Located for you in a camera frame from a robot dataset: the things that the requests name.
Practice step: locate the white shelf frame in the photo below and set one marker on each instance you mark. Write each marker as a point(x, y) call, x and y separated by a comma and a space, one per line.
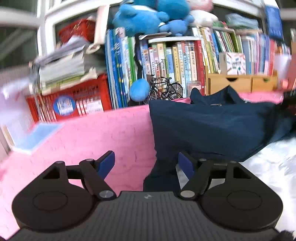
point(51, 13)

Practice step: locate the pink bunny towel mat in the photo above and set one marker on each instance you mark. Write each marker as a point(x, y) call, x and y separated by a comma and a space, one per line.
point(127, 132)

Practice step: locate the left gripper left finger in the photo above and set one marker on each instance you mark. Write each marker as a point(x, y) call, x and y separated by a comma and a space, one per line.
point(63, 196)

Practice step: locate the red plastic crate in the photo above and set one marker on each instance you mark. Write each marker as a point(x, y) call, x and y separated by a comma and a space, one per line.
point(83, 99)

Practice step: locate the pink bunny plush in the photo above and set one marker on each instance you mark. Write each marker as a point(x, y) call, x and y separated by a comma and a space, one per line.
point(201, 11)

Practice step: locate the small patterned box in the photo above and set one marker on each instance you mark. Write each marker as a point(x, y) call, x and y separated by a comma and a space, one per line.
point(235, 64)

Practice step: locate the light blue booklet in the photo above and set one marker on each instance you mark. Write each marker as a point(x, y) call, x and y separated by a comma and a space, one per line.
point(28, 141)

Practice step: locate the large blue plush toy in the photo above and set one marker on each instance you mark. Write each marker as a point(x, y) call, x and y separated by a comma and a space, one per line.
point(151, 17)

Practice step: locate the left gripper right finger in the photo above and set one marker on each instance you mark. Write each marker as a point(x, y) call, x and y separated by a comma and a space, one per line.
point(229, 194)

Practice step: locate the miniature black bicycle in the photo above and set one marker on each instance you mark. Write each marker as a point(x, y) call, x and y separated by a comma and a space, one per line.
point(163, 88)

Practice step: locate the stack of papers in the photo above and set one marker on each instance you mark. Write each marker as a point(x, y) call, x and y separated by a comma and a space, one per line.
point(73, 61)

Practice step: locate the row of upright books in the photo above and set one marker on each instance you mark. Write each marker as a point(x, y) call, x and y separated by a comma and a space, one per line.
point(187, 59)

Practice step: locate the blue ball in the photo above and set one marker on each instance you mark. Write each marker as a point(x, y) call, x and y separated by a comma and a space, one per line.
point(139, 90)

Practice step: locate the navy and white jacket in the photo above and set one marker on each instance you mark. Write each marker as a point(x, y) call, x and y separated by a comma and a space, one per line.
point(220, 127)

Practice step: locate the tall blue picture books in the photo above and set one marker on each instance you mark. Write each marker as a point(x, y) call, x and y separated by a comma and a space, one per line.
point(121, 69)

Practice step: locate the wooden drawer organizer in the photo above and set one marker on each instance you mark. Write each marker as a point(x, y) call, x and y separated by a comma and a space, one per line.
point(241, 83)

